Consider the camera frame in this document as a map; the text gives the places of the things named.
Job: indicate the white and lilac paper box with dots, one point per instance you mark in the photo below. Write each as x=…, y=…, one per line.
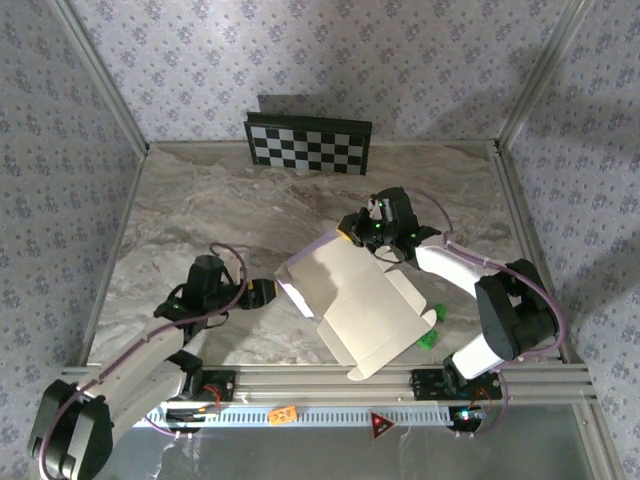
x=360, y=310

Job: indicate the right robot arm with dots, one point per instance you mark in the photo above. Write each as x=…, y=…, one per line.
x=505, y=320

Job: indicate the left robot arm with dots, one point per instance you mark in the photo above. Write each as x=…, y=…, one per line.
x=70, y=430

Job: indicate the small green block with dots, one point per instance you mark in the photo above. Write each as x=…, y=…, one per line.
x=441, y=311

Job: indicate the black and white checkerboard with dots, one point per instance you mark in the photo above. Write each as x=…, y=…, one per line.
x=307, y=145

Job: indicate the large green block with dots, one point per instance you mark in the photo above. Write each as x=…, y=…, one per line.
x=429, y=341

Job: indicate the orange label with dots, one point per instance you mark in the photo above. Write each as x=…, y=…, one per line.
x=282, y=415

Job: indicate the grey metal shelf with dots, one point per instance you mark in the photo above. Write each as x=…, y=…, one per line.
x=320, y=455

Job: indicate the red triangle sticker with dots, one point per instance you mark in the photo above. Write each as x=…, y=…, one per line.
x=381, y=426

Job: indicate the black controller board with LEDs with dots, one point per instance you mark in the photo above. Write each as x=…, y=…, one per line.
x=467, y=417

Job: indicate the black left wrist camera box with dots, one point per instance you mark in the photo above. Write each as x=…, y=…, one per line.
x=205, y=275

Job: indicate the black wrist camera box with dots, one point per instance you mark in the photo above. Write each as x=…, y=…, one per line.
x=397, y=207
x=205, y=275

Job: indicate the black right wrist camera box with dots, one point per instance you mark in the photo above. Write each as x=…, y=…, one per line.
x=397, y=207

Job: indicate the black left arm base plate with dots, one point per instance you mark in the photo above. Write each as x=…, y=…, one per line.
x=222, y=387

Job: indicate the aluminium mounting rail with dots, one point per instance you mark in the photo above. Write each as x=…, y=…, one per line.
x=300, y=382

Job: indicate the aluminium side rail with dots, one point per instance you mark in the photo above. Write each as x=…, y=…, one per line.
x=520, y=215
x=112, y=250

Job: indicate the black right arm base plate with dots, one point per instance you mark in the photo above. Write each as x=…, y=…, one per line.
x=425, y=385

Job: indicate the aluminium frame post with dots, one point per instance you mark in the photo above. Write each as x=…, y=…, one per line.
x=105, y=85

